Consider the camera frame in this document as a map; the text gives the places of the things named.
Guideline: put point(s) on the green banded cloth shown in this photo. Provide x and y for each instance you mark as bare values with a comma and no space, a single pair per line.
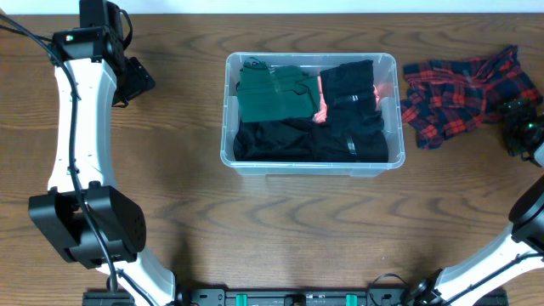
276,93

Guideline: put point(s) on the small black cloth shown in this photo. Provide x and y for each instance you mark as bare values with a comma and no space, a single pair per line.
351,101

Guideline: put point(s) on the red plaid cloth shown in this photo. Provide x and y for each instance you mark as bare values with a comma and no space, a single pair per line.
449,97

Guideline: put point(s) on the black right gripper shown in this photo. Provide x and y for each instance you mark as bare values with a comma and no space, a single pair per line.
515,110

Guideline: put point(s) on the black mounting rail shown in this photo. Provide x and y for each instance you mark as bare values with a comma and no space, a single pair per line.
219,297

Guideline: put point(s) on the clear plastic storage bin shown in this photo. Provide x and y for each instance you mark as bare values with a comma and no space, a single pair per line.
385,72

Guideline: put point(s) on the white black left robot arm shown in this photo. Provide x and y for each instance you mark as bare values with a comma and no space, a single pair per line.
83,215

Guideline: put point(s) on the large black garment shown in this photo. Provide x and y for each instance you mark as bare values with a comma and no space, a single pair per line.
291,140

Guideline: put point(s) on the salmon pink garment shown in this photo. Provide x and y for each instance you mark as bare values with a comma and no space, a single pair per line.
321,115

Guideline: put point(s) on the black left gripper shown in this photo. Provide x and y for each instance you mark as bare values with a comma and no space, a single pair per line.
138,79

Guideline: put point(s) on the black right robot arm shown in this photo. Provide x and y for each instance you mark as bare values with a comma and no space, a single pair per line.
518,249

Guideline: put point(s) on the black banded cloth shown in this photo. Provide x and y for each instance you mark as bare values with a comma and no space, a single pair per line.
349,147

